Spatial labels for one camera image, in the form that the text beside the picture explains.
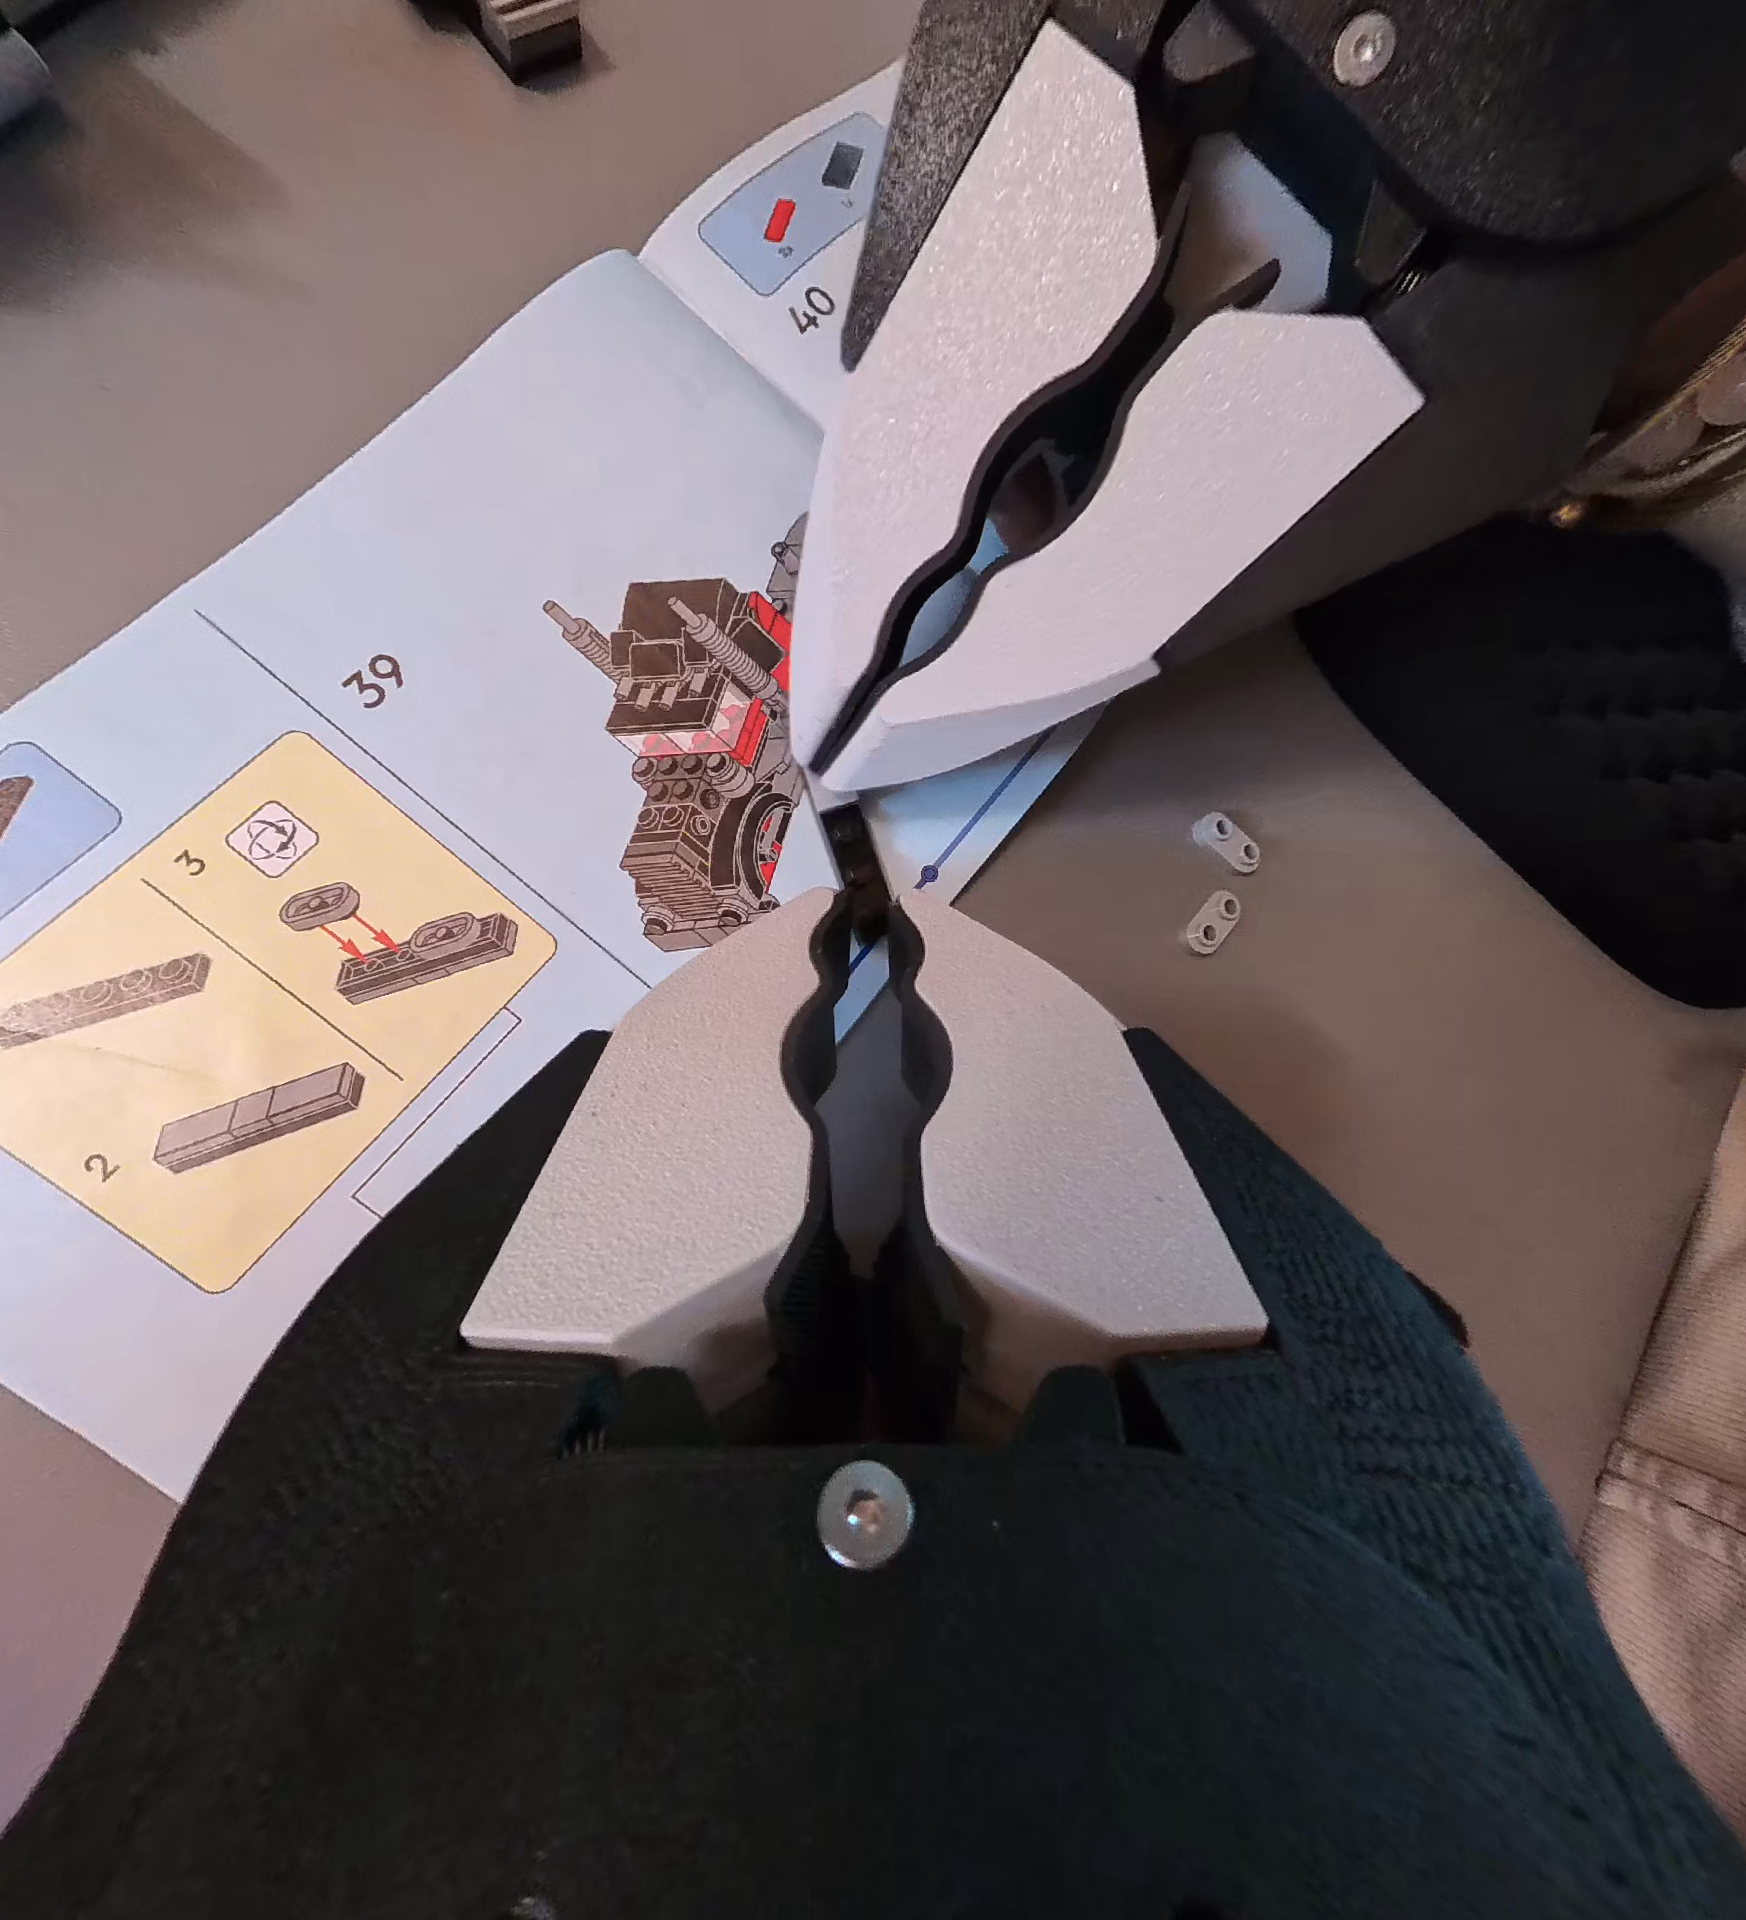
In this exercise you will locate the long black lego plate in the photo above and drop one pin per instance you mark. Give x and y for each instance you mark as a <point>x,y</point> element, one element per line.
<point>853,863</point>

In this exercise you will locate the small grey lego sub-assembly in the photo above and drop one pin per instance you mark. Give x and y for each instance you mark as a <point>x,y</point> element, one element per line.
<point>528,30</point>

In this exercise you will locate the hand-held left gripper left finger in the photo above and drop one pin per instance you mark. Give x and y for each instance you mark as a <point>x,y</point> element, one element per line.
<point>650,1185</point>

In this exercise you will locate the grey rounded lego plate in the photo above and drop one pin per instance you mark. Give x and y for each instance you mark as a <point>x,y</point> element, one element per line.
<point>1229,844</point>
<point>1212,923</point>

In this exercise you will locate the black quilted pad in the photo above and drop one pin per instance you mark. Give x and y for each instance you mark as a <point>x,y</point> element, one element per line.
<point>1562,779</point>

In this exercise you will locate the lego instruction booklet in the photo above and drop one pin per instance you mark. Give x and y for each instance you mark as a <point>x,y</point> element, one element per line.
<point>365,525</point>

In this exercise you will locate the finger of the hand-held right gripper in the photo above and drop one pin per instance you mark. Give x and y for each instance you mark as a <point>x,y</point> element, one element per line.
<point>1202,496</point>
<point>995,300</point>

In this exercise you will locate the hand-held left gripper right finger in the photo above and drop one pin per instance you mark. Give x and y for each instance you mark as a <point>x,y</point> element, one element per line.
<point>1082,1185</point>

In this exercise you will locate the twisted gold bangle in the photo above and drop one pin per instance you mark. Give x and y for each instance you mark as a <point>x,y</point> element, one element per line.
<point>1639,488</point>

